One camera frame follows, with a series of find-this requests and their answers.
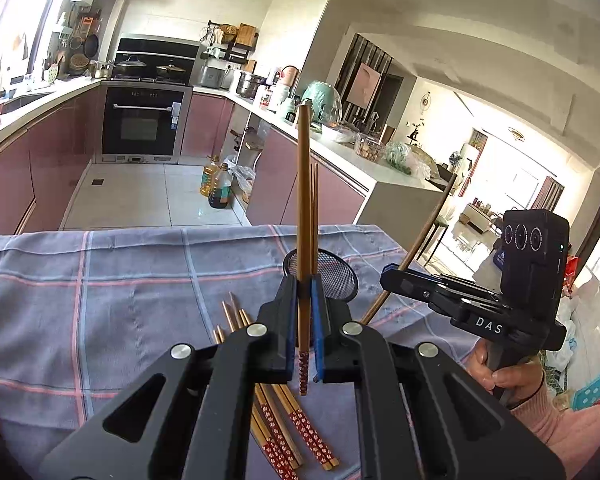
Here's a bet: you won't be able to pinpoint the pink wall picture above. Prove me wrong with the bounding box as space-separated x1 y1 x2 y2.
347 62 384 111

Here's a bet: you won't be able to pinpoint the bunch of wooden chopsticks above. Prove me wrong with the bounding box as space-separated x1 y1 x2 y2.
211 292 341 480

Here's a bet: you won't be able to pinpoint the large steel pot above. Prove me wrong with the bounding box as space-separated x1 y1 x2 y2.
235 71 266 100

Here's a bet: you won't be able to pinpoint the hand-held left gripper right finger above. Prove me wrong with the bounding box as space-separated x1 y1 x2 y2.
307 276 568 480

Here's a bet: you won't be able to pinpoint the black mesh holder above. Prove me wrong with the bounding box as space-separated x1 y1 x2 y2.
283 248 357 305

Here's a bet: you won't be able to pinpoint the wooden cutting board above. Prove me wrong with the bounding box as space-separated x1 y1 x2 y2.
235 23 259 49

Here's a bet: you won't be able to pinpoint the dark pot with lid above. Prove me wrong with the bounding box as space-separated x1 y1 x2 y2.
114 56 149 79

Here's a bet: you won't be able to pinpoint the clear food container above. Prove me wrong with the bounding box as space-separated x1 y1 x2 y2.
353 132 386 164

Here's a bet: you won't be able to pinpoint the mint green appliance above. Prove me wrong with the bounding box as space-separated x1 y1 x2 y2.
300 80 344 126

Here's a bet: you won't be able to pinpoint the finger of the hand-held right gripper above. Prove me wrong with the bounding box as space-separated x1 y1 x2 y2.
379 272 504 314
384 263 502 298

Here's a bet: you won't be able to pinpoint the pink cabinets under window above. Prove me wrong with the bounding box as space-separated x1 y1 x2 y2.
0 84 104 237

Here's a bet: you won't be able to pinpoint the plastic bags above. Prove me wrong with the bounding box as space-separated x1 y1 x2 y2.
225 154 257 206

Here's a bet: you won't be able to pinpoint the grey plaid tablecloth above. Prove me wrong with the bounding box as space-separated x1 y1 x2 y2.
0 222 486 480

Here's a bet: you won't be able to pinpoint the built-in black oven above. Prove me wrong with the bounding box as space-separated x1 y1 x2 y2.
101 85 191 159

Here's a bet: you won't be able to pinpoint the wok with glass lid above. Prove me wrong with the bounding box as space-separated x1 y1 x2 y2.
154 62 187 81

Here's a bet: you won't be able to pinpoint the bag of green vegetables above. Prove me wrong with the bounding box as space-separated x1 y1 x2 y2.
383 140 439 179

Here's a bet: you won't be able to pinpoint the pink kettle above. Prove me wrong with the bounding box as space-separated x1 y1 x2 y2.
279 65 301 99

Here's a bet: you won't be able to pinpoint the black range hood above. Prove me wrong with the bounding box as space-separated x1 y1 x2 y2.
115 36 201 83

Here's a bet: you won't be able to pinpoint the dark chair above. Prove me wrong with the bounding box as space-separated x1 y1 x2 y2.
419 165 461 262

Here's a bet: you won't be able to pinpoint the pink peninsula cabinets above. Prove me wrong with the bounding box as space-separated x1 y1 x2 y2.
245 120 369 227

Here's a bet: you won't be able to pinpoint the black wall rack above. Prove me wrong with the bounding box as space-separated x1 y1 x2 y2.
206 20 259 64

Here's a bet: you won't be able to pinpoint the hanging kitchen utensils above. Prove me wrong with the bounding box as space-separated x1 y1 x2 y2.
54 4 104 79

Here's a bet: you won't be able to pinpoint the red-patterned wooden chopstick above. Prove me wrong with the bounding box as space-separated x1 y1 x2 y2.
360 178 458 326
297 103 312 397

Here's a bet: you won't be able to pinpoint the person's right forearm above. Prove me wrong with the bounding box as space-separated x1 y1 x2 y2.
509 372 600 480

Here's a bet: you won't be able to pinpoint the person's right hand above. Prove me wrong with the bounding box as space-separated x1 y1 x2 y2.
467 344 547 402

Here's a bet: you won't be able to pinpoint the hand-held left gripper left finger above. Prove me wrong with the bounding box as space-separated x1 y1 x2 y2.
37 275 301 480

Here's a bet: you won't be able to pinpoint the pink cabinet beside oven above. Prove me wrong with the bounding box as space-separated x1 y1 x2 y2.
179 92 236 161

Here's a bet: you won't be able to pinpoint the cooking oil bottles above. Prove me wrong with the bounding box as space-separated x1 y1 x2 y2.
208 162 234 210

